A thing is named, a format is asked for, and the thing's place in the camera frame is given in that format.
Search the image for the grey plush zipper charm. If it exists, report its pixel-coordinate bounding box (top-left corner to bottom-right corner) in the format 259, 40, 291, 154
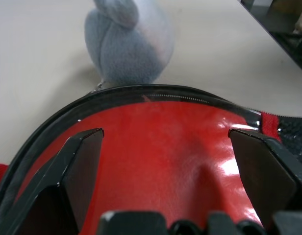
84, 0, 175, 87

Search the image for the red table tennis paddle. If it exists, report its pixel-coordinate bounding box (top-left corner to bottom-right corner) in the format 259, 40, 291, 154
16, 101, 264, 231

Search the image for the black paddle case clear window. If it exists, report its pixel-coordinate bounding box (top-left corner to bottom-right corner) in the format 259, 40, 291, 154
0, 84, 302, 235

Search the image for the black table frame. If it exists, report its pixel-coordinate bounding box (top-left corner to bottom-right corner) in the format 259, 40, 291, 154
240, 0, 302, 75

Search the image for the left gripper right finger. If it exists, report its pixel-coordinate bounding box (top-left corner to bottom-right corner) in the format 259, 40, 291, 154
228, 129, 302, 231

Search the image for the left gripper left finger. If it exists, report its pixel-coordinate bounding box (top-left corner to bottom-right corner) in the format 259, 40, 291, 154
15, 127, 104, 235

